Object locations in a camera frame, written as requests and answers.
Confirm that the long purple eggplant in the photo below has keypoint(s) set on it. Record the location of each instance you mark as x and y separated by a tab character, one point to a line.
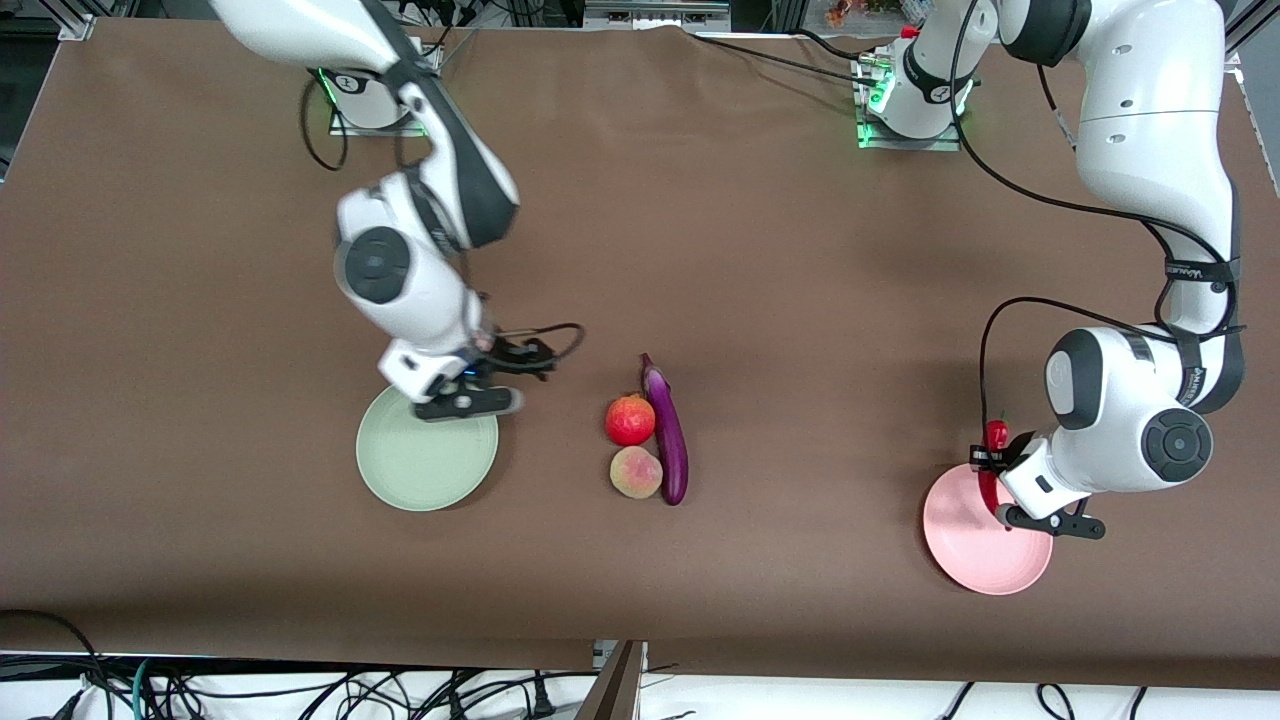
668	430

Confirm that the pink round plate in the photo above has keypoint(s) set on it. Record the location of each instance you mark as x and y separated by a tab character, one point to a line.
975	560

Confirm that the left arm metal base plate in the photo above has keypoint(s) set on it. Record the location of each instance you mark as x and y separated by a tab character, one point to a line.
940	145

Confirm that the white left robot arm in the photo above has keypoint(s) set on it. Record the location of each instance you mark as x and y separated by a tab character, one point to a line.
1150	130

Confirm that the green round plate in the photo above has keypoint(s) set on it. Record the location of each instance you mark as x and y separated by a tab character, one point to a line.
425	470

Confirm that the aluminium frame profile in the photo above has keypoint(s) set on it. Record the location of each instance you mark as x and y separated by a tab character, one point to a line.
1255	20

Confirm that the grey metal device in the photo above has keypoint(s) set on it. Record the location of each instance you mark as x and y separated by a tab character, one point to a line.
655	15

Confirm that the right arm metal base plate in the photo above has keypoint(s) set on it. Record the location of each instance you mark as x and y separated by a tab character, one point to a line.
360	131

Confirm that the black power plug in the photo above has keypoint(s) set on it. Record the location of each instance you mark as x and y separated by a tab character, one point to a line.
542	705

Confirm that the red chili pepper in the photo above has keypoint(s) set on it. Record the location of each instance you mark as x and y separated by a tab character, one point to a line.
996	435

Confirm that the grey metal post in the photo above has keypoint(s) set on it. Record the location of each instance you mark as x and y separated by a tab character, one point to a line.
620	690

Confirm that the brown table cover cloth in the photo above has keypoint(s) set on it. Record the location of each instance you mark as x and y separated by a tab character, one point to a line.
700	200

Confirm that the red pomegranate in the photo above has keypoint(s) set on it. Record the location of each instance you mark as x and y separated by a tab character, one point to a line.
630	420

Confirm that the pale pink peach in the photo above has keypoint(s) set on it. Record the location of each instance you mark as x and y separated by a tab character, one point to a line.
635	472

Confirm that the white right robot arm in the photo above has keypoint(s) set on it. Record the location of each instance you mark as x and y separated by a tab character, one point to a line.
400	290

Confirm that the silver corner bracket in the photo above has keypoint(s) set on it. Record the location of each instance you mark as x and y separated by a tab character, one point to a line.
75	28

